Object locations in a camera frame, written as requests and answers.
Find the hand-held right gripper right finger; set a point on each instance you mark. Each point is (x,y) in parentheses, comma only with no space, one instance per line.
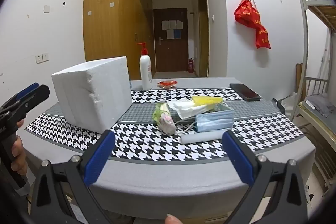
(239,158)

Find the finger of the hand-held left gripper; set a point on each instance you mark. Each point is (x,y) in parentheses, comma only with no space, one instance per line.
(35,98)
(27,90)

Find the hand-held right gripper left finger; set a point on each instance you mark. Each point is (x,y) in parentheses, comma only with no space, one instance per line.
(101,158)

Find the white foam box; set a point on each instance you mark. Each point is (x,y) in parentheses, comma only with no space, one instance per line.
(92,98)

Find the yellow foam net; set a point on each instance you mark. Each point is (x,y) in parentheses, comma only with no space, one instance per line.
(206,100)

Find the white foam sheet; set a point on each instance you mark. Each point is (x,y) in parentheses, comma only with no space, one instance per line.
(186,111)

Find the person's left hand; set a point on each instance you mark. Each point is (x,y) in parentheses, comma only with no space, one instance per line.
(19,154)

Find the person's right hand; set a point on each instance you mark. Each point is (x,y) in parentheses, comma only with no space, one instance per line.
(172,219)

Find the white foam roll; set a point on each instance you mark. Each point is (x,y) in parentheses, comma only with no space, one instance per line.
(200,137)

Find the blue face mask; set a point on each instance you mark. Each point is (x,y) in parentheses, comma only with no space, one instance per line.
(214,121)

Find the houndstooth table runner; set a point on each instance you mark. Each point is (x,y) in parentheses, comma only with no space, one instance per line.
(157,145)

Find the grey tablecloth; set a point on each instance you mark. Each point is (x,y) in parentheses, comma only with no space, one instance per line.
(183,187)

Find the black smartphone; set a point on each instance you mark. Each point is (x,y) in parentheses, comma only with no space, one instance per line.
(245,92)

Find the green pink wrapped packet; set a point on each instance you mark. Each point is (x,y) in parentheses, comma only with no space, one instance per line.
(166,120)

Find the clear plastic bag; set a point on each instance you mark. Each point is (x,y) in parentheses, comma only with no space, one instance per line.
(290,103)

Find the grey bedding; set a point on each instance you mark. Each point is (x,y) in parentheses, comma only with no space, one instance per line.
(319,106)

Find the white lotion pump bottle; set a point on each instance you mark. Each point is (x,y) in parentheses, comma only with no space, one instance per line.
(145,71)

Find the red snack packet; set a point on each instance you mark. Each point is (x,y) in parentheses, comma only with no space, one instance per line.
(167,84)

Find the wooden boards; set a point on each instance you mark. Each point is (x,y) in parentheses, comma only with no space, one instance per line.
(299,79)

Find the wooden wardrobe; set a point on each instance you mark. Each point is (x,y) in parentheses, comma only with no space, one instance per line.
(110,29)

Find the red fire extinguisher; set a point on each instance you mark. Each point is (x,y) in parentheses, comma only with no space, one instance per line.
(191,66)

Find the dark brown door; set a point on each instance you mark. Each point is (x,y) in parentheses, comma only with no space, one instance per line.
(168,56)

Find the red plastic bag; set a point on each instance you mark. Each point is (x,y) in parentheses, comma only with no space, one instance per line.
(246,12)
(263,36)

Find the wooden side door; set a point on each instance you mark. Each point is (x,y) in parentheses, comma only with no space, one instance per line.
(203,37)

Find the metal bunk bed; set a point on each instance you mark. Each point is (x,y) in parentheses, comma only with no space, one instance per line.
(305,43)

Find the blue paper notice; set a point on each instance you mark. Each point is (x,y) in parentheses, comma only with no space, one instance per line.
(177,34)

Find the white paper notice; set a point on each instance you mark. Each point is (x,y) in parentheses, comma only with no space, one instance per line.
(168,25)
(169,34)
(179,24)

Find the white wall socket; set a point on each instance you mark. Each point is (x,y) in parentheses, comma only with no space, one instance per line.
(45,56)
(38,59)

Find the white wall switch plate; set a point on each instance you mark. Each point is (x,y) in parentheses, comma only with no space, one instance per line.
(46,9)

